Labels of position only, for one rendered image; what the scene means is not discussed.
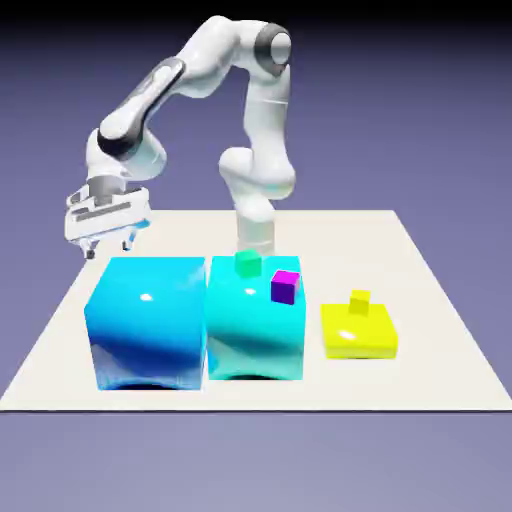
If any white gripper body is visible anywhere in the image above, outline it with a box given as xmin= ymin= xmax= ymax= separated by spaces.
xmin=63 ymin=186 xmax=152 ymax=244

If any small green cube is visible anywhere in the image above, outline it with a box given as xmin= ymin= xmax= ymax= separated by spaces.
xmin=234 ymin=248 xmax=264 ymax=279

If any small purple cube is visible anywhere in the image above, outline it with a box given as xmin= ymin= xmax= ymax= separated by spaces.
xmin=270 ymin=269 xmax=301 ymax=306

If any small yellow cube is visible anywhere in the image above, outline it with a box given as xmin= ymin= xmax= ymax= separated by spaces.
xmin=347 ymin=289 xmax=372 ymax=318

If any large blue box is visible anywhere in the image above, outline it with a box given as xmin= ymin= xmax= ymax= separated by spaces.
xmin=83 ymin=256 xmax=208 ymax=392

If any large cyan box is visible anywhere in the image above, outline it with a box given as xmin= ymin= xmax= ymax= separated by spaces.
xmin=205 ymin=254 xmax=306 ymax=382

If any large yellow box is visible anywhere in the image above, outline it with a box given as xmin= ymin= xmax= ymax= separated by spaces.
xmin=319 ymin=302 xmax=400 ymax=360

